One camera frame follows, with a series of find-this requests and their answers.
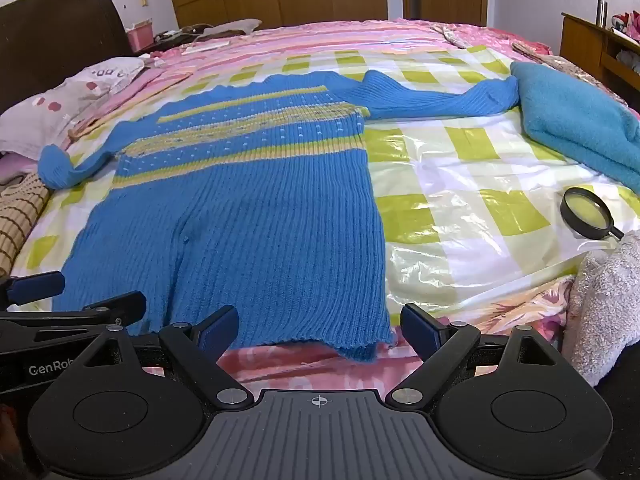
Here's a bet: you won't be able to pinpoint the white long flat device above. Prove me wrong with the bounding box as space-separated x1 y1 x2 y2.
181 41 234 56

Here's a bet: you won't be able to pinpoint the charger cables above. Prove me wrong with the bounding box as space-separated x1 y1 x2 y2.
155 27 202 44

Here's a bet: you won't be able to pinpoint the blue striped knit sweater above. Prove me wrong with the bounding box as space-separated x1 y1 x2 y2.
37 70 521 364

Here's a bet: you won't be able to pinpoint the pink patterned cloth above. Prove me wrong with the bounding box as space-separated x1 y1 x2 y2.
612 9 640 42

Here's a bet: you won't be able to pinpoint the grey printed pillow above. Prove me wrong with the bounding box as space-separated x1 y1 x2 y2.
0 57 146 157

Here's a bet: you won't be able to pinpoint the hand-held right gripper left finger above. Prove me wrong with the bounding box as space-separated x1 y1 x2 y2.
77 305 255 408

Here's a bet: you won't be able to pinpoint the wooden desk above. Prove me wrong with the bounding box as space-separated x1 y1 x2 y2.
559 12 640 107

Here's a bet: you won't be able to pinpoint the beige striped knit sweater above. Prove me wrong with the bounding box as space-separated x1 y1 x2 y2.
0 172 54 279

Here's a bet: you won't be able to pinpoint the white fluffy towel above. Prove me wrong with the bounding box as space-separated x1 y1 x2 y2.
562 230 640 387

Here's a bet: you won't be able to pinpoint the dark wooden headboard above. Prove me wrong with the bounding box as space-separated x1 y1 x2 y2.
0 0 136 114

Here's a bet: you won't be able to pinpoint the black magnifying glass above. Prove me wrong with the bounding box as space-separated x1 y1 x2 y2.
560 186 626 241

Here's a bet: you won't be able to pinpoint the pink box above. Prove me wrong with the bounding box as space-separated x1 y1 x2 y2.
126 20 154 54

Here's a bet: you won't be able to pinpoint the teal fleece garment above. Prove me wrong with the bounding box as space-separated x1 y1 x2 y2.
510 60 640 194

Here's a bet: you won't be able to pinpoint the green checked plastic sheet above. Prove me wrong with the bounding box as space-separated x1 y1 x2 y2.
10 45 640 322

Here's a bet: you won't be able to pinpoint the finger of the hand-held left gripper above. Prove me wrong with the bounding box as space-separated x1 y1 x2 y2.
0 271 66 309
0 291 148 357

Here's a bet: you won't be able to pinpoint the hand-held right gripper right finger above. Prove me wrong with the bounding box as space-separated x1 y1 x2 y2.
385 303 565 408

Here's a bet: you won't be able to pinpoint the pink striped floral bedspread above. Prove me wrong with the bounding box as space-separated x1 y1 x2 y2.
65 17 640 397

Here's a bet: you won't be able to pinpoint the long wooden stick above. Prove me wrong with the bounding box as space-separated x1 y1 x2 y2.
67 65 194 144

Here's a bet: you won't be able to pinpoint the lilac pillow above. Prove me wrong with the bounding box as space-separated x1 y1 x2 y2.
0 152 39 187

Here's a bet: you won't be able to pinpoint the grey folded cloth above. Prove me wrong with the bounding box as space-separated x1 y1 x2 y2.
200 19 263 37

